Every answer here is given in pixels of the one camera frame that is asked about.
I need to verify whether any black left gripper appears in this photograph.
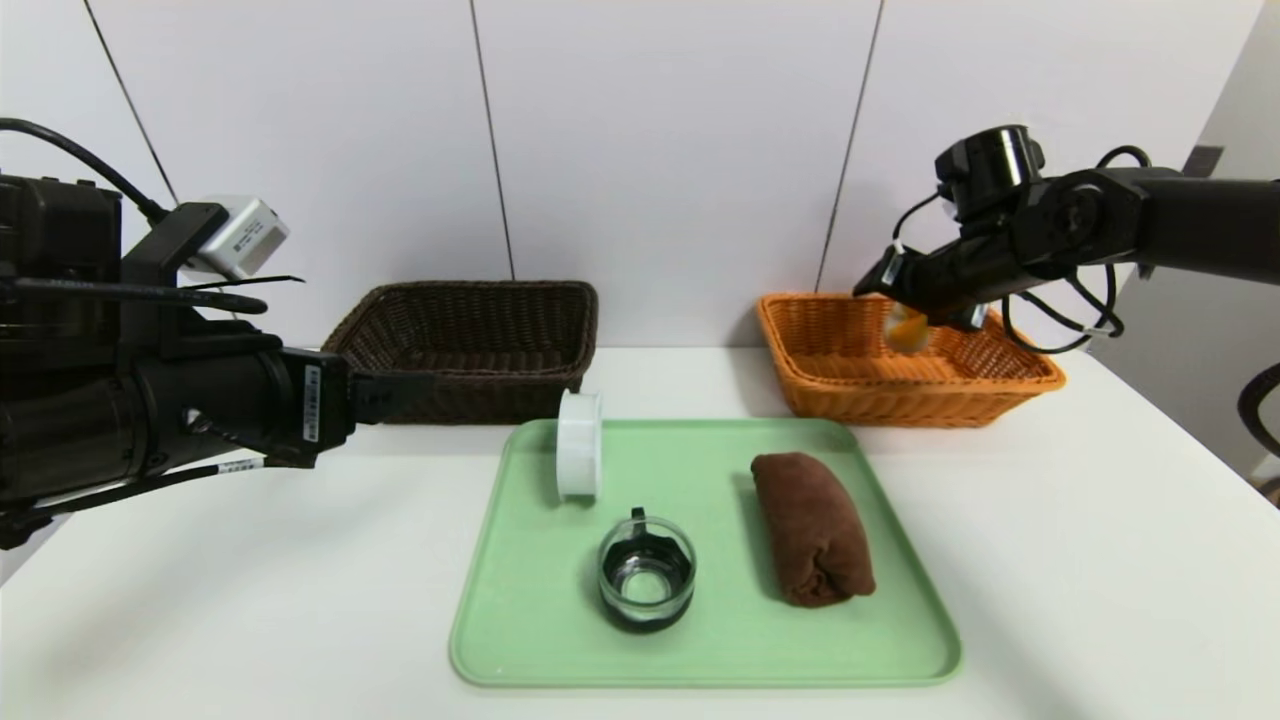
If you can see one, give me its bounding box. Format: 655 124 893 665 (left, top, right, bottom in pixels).
139 346 438 469

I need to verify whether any white plastic spool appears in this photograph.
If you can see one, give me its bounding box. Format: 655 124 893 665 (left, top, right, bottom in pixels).
556 390 605 501

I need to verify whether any glass cup with black base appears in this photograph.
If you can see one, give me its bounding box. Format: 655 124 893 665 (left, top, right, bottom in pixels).
598 507 698 633

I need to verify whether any brown towel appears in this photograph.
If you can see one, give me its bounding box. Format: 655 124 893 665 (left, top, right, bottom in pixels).
750 452 877 608

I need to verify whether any yellow-topped egg tart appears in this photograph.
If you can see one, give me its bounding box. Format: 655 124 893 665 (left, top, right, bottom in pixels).
883 303 933 355

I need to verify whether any dark brown wicker basket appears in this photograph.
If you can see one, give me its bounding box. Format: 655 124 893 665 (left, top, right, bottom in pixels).
322 280 601 425

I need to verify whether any orange wicker basket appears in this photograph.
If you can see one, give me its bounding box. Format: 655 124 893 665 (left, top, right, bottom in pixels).
756 292 1067 429

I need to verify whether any thin black zip tie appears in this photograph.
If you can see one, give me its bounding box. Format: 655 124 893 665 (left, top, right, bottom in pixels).
180 274 307 295

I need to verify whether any light green plastic tray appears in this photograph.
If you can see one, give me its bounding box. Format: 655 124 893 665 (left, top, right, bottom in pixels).
449 417 964 691

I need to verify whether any black cable with white label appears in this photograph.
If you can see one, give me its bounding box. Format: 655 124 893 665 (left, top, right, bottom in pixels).
0 455 311 551

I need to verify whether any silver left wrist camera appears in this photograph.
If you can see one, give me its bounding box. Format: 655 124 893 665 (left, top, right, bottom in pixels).
188 195 292 282

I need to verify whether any black left camera bracket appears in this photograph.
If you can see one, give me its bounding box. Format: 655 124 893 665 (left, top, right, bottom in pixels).
120 203 286 363

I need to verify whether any black left camera cable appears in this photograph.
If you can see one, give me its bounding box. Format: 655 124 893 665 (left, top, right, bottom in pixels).
0 117 271 317

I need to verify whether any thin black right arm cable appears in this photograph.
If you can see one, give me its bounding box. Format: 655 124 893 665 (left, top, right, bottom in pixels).
890 145 1151 357

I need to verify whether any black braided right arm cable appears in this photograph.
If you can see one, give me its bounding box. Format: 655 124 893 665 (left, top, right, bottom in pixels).
1237 362 1280 461

